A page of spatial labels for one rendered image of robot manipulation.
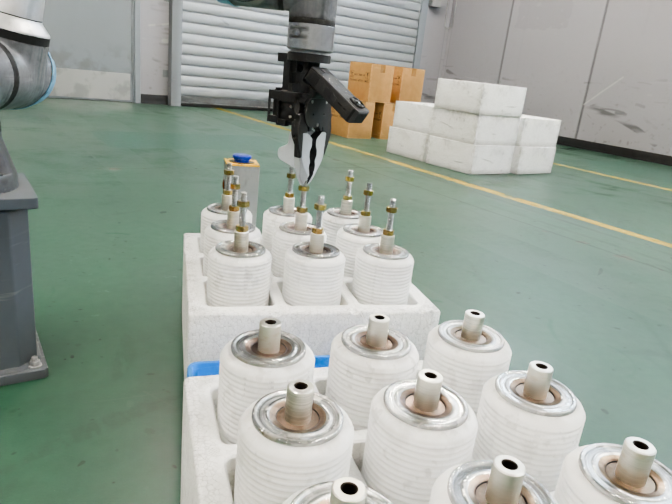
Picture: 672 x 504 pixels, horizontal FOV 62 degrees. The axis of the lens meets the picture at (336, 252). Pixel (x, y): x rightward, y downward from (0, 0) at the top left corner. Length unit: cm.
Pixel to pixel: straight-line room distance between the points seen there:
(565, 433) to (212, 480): 31
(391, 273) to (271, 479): 49
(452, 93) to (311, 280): 292
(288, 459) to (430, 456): 12
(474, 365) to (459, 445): 15
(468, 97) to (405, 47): 400
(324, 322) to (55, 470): 40
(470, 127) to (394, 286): 273
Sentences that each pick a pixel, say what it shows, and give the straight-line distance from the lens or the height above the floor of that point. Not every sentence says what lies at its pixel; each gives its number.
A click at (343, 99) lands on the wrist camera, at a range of 90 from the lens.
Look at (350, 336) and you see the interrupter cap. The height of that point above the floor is 25.
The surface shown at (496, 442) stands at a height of 21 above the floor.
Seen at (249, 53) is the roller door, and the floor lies 58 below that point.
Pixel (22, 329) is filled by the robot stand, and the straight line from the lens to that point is 102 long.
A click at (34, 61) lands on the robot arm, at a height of 49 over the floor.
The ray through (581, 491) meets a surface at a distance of 49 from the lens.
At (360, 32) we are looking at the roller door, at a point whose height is 96.
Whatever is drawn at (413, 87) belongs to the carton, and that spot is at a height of 45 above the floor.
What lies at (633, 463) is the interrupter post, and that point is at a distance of 50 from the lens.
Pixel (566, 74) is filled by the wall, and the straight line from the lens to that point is 681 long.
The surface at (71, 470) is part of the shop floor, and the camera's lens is 85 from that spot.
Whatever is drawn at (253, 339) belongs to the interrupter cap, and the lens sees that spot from 59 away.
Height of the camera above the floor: 53
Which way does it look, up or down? 18 degrees down
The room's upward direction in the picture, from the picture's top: 6 degrees clockwise
